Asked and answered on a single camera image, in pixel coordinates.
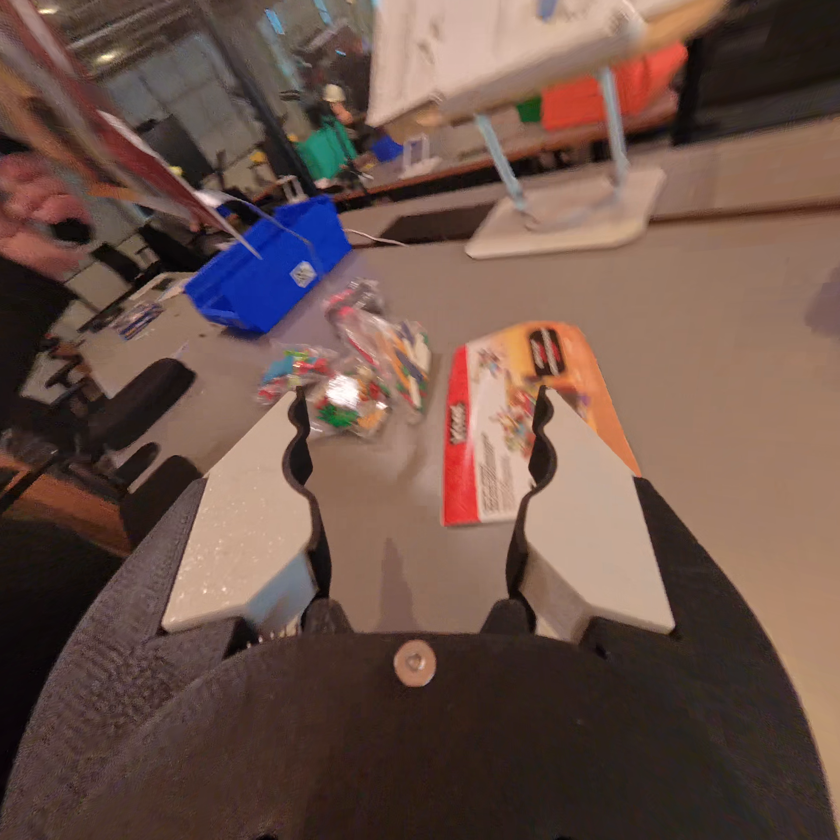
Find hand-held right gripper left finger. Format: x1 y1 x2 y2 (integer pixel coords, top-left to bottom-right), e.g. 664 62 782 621
161 386 333 636

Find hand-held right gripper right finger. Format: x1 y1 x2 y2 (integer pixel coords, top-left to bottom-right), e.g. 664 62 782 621
505 385 677 643

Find toy instruction booklet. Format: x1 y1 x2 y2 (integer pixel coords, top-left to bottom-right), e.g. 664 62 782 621
441 320 642 528

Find printed plastic toy bag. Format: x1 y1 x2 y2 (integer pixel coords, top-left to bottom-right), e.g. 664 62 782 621
0 0 324 277

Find person's left forearm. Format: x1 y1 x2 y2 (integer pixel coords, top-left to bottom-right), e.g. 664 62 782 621
0 252 76 427

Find person's left hand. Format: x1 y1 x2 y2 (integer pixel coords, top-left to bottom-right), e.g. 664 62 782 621
0 154 94 277

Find clear bag of snowflake connectors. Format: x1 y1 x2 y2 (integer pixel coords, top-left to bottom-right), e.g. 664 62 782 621
307 371 395 442

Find clear bag blue red pieces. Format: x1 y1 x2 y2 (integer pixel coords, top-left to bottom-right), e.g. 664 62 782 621
258 346 337 404

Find person's black clothing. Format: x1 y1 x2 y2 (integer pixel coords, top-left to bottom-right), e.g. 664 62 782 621
0 518 132 788

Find grey table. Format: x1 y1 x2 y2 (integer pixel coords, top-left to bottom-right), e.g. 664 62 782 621
79 272 224 401

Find clear bag of toy rods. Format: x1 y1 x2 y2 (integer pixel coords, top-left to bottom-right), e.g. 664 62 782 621
354 315 434 426

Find colourful printed sheet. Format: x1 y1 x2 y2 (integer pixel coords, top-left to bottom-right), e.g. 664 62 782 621
113 301 166 342

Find white document stand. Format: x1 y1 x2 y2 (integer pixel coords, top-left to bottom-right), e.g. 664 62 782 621
366 0 729 261

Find black desk mat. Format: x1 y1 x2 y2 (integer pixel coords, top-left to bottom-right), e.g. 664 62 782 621
379 202 494 246

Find green tote bag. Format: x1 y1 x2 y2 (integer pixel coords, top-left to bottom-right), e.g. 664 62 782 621
295 123 360 182

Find white helmeted mannequin head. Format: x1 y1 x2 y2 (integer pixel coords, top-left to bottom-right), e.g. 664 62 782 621
320 83 357 127

